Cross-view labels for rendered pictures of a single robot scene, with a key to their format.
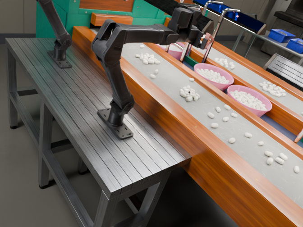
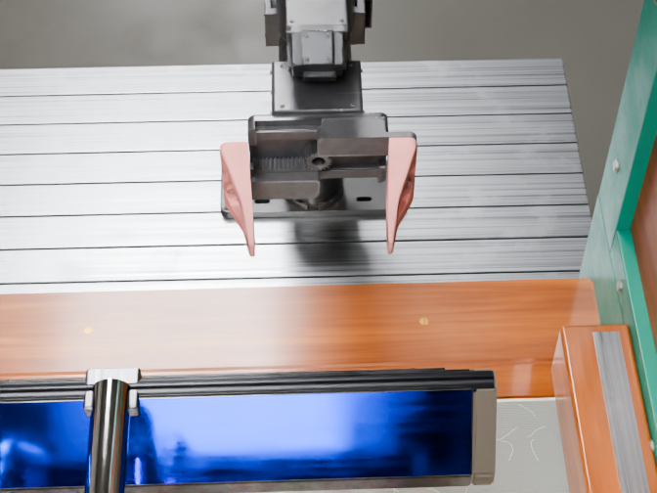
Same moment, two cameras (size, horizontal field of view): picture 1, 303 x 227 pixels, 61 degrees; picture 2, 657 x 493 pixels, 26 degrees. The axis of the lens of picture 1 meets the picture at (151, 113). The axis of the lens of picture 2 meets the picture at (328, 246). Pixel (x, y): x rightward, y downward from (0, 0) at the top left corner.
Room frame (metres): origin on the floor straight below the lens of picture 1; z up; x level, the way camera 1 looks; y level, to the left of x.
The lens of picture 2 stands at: (2.03, -0.08, 1.86)
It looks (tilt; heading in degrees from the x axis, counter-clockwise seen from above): 52 degrees down; 137
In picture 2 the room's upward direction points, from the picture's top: straight up
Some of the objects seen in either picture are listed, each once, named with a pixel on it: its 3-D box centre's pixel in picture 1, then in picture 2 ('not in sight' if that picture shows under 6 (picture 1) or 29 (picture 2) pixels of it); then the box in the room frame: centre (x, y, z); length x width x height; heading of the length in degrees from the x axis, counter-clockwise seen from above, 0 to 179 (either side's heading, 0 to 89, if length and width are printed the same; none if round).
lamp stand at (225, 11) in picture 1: (210, 36); not in sight; (1.91, -0.23, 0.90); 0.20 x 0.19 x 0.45; 49
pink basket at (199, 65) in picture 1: (211, 79); not in sight; (1.58, -0.30, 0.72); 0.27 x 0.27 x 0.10
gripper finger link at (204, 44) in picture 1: (204, 38); not in sight; (1.13, -0.12, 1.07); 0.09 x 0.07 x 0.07; 139
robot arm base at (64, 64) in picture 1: (59, 53); (312, 167); (1.29, 0.59, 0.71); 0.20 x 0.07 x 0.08; 49
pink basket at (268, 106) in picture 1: (245, 103); not in sight; (1.40, -0.51, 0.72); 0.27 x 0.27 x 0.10
